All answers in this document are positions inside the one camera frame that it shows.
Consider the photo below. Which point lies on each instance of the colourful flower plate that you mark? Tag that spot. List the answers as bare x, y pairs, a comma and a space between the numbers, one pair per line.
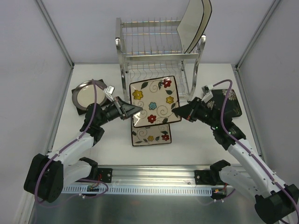
151, 135
157, 97

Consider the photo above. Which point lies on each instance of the white slotted cable duct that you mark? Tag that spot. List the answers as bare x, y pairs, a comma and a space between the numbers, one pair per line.
138, 190

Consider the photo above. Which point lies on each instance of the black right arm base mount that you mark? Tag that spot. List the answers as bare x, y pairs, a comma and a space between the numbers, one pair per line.
211, 176

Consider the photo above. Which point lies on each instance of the dark floral square plate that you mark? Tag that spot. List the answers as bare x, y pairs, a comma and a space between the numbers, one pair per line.
232, 107

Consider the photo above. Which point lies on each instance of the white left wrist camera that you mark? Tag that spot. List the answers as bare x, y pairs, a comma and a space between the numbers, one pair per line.
109, 92

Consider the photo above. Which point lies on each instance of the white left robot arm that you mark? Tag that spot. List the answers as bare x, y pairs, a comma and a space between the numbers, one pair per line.
49, 174

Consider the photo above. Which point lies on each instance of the black square plate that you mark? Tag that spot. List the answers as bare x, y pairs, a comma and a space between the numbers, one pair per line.
80, 109

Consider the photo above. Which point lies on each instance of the white square plate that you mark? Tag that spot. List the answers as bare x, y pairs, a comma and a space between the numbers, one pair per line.
207, 11
190, 23

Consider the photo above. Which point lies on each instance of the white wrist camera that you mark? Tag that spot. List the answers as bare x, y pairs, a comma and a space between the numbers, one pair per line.
109, 92
207, 93

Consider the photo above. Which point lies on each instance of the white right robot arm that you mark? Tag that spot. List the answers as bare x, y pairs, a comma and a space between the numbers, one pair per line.
274, 199

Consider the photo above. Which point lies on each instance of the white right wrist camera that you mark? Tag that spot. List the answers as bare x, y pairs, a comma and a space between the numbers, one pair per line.
207, 93

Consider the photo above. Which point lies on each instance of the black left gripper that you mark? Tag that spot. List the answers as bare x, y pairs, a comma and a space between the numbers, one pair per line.
119, 109

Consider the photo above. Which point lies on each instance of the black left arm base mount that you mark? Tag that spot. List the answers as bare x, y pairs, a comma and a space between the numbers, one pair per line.
101, 174

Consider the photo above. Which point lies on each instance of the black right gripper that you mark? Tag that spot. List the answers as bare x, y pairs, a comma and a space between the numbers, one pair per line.
192, 111

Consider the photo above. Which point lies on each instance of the stainless steel dish rack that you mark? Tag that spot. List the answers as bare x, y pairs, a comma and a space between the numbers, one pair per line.
152, 49

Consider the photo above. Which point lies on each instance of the round silver-rimmed plate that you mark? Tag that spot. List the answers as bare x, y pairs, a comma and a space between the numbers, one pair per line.
86, 95

